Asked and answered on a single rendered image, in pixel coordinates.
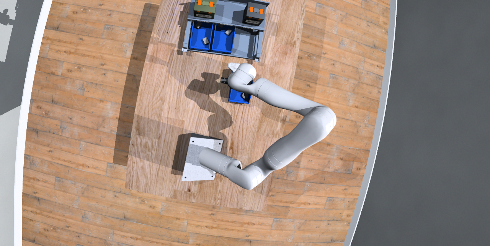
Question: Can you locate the olive green case with orange latches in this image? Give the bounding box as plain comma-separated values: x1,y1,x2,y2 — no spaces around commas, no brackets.
193,0,217,19

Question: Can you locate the black case with orange grip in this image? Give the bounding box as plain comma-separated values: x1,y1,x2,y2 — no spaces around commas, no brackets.
242,2,266,26

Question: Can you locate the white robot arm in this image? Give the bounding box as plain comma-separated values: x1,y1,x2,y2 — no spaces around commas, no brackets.
199,62,336,190

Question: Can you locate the grey metal shelf rack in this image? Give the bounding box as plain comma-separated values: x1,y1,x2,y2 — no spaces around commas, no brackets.
182,0,270,62

